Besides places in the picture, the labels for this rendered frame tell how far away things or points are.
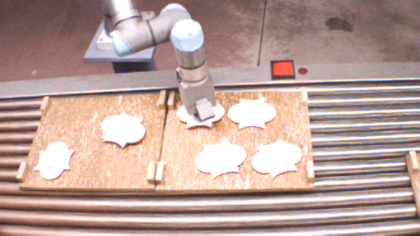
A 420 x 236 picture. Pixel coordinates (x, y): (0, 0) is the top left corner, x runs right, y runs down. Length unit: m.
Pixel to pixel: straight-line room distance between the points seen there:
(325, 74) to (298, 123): 0.25
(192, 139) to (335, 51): 1.86
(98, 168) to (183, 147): 0.24
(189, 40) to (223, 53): 1.89
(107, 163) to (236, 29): 2.04
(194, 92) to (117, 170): 0.30
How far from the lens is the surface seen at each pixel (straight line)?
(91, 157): 1.42
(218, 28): 3.30
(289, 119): 1.41
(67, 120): 1.54
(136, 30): 1.29
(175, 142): 1.38
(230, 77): 1.57
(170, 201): 1.29
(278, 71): 1.56
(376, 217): 1.27
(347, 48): 3.14
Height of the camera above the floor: 1.98
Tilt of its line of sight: 47 degrees down
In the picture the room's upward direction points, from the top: 9 degrees counter-clockwise
